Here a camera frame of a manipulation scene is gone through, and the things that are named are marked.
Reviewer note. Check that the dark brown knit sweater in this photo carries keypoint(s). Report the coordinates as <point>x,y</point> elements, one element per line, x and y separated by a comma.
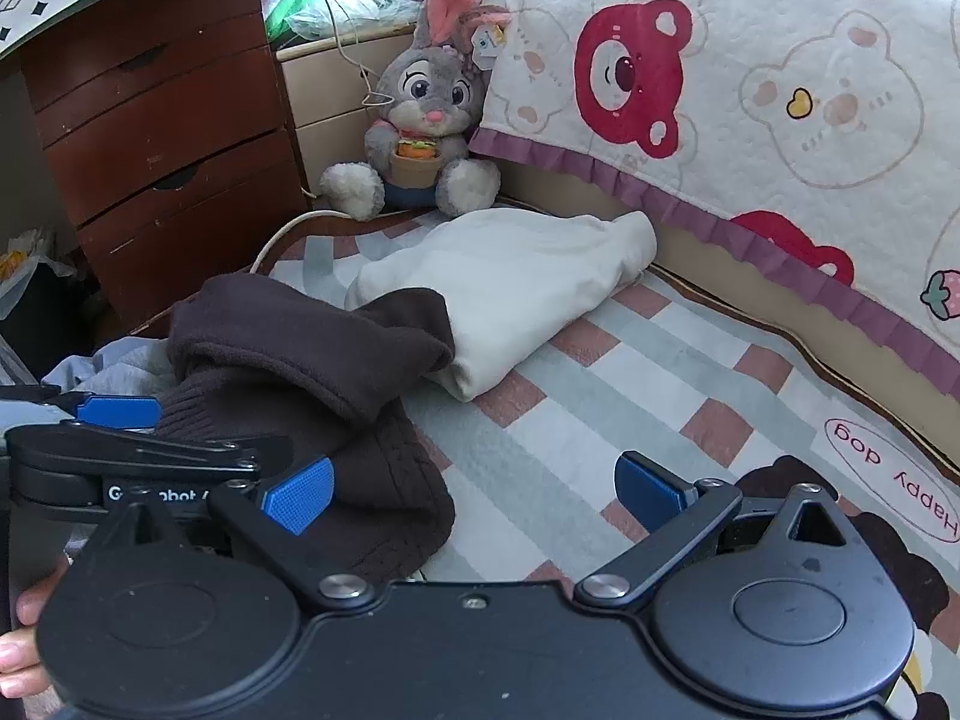
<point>300,375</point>

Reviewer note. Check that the beige nightstand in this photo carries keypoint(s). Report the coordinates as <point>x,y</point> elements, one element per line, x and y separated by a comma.
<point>330,82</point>

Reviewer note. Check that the pink grey checked mat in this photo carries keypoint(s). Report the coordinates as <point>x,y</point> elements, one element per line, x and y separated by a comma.
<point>570,420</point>

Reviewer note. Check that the grey plush rabbit toy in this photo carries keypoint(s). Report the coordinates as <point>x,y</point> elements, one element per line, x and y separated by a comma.
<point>427,90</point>

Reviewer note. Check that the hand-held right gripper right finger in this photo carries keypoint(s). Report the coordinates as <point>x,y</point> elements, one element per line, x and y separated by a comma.
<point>651,491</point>

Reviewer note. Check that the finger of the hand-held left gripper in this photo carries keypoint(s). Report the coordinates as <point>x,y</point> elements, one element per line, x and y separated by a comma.
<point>150,454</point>
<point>120,411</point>

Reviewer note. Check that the brown wooden drawer cabinet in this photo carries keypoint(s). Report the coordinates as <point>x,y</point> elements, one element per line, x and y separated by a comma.
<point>165,135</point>

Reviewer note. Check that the cream white folded garment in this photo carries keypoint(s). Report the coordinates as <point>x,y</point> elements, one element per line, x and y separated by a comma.
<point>510,292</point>

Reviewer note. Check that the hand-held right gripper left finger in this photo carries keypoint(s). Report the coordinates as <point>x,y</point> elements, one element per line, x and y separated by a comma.
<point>300,496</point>

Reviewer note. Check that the grey blue clothes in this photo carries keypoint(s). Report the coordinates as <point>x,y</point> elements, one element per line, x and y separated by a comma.
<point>112,367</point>

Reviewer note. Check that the clear plastic bag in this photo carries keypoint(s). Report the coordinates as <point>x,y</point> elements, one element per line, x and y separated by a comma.
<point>360,11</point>

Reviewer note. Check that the person's left hand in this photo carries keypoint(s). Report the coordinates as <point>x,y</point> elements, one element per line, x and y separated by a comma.
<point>19,660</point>

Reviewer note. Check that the black bin with bag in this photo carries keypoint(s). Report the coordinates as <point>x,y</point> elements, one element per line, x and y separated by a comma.
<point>37,315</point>

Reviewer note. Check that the beige bed base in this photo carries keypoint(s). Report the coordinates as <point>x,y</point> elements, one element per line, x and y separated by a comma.
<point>750,294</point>

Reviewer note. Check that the bear print blanket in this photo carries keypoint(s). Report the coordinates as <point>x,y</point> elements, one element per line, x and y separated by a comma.
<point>750,90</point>

